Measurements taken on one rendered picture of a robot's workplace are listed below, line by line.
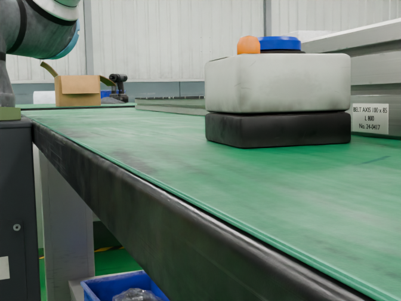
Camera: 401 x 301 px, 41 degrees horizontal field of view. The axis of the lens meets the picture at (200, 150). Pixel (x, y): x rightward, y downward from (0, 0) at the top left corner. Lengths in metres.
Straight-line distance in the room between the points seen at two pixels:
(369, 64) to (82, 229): 1.50
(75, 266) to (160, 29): 10.43
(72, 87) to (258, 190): 2.49
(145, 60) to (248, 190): 11.72
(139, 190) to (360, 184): 0.09
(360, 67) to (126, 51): 11.46
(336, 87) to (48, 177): 1.49
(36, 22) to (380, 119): 0.80
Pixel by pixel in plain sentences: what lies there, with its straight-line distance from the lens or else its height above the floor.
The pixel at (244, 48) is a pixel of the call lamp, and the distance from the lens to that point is 0.34.
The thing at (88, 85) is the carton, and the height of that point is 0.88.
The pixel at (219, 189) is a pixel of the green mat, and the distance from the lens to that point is 0.20.
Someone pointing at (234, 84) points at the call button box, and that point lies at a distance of 0.35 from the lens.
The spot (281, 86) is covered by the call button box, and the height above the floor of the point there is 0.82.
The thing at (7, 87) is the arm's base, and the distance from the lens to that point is 1.04.
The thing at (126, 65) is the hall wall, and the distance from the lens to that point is 11.83.
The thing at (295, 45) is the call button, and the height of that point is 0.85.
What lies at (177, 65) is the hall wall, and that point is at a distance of 12.11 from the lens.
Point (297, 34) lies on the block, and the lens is 0.53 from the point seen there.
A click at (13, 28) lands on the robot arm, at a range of 1.06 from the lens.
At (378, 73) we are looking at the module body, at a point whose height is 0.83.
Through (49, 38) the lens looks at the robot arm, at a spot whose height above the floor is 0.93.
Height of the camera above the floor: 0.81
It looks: 6 degrees down
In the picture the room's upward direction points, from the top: 1 degrees counter-clockwise
